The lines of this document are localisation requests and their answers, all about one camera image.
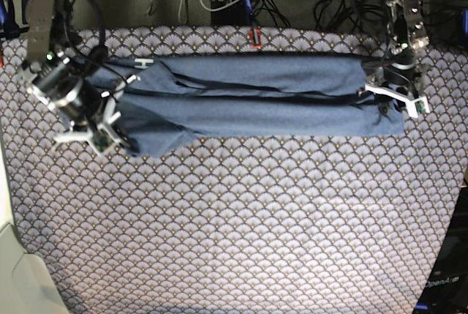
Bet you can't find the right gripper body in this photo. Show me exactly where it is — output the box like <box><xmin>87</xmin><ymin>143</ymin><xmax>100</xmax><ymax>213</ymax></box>
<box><xmin>27</xmin><ymin>67</ymin><xmax>103</xmax><ymax>127</ymax></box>

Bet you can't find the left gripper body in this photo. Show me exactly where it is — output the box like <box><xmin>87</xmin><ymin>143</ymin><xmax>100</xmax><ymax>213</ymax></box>
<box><xmin>367</xmin><ymin>56</ymin><xmax>427</xmax><ymax>97</ymax></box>

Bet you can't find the blue T-shirt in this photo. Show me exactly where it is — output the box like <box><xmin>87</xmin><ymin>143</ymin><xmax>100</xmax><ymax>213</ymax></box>
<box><xmin>78</xmin><ymin>54</ymin><xmax>404</xmax><ymax>157</ymax></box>

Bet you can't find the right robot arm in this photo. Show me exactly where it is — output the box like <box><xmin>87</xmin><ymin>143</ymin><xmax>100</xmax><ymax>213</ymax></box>
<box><xmin>20</xmin><ymin>0</ymin><xmax>139</xmax><ymax>155</ymax></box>

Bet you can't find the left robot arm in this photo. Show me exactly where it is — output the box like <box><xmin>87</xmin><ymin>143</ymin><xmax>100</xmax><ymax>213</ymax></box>
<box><xmin>362</xmin><ymin>0</ymin><xmax>430</xmax><ymax>119</ymax></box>

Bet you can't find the blue clamp left edge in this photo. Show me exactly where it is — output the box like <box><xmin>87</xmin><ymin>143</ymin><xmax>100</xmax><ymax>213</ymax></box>
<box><xmin>1</xmin><ymin>0</ymin><xmax>29</xmax><ymax>40</ymax></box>

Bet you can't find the blue clamp edge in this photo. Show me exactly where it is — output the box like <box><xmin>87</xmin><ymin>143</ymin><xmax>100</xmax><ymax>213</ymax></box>
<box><xmin>458</xmin><ymin>9</ymin><xmax>468</xmax><ymax>48</ymax></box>
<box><xmin>1</xmin><ymin>0</ymin><xmax>29</xmax><ymax>40</ymax></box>

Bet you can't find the blue clamp right edge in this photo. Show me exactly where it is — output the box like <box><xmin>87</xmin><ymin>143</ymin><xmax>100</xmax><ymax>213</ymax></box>
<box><xmin>458</xmin><ymin>9</ymin><xmax>468</xmax><ymax>48</ymax></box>

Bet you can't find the beige furniture corner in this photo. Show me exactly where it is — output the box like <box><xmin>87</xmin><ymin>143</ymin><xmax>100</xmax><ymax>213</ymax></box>
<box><xmin>0</xmin><ymin>138</ymin><xmax>71</xmax><ymax>314</ymax></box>

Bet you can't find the fan-patterned tablecloth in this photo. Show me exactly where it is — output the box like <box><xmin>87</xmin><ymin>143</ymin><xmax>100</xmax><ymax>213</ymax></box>
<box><xmin>1</xmin><ymin>40</ymin><xmax>467</xmax><ymax>313</ymax></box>

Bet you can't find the red and black clamp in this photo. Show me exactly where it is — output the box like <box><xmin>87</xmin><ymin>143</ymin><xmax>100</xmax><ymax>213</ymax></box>
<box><xmin>249</xmin><ymin>28</ymin><xmax>262</xmax><ymax>49</ymax></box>

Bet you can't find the black OpenArm base panel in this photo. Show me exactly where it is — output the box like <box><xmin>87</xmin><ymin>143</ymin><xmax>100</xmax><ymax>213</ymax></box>
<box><xmin>413</xmin><ymin>187</ymin><xmax>467</xmax><ymax>313</ymax></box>

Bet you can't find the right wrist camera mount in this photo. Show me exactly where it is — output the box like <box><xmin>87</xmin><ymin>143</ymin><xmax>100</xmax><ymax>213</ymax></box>
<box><xmin>54</xmin><ymin>75</ymin><xmax>140</xmax><ymax>155</ymax></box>

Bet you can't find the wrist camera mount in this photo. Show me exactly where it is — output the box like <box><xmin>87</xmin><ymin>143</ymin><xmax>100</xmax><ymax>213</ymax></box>
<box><xmin>358</xmin><ymin>83</ymin><xmax>431</xmax><ymax>119</ymax></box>
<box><xmin>54</xmin><ymin>75</ymin><xmax>140</xmax><ymax>155</ymax></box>

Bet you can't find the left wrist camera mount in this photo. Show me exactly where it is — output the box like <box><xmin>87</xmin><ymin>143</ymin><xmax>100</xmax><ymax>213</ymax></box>
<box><xmin>358</xmin><ymin>83</ymin><xmax>431</xmax><ymax>119</ymax></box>

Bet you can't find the black box with cables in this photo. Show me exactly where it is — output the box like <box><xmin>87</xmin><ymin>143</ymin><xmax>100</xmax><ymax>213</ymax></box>
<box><xmin>211</xmin><ymin>0</ymin><xmax>247</xmax><ymax>26</ymax></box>

